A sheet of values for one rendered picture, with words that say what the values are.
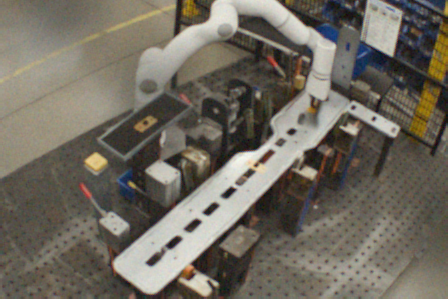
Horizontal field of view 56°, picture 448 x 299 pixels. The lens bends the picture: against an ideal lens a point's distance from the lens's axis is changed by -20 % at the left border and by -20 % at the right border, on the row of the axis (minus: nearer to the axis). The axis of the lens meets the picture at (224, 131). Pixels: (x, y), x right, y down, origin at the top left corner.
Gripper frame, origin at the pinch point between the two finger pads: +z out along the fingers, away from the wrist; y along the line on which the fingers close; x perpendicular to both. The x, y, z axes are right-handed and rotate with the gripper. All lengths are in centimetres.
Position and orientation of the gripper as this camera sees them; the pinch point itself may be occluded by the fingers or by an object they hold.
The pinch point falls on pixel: (315, 103)
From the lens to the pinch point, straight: 223.9
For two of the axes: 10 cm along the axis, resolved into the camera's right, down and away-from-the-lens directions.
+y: 8.0, 4.4, -4.0
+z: -0.9, 7.6, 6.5
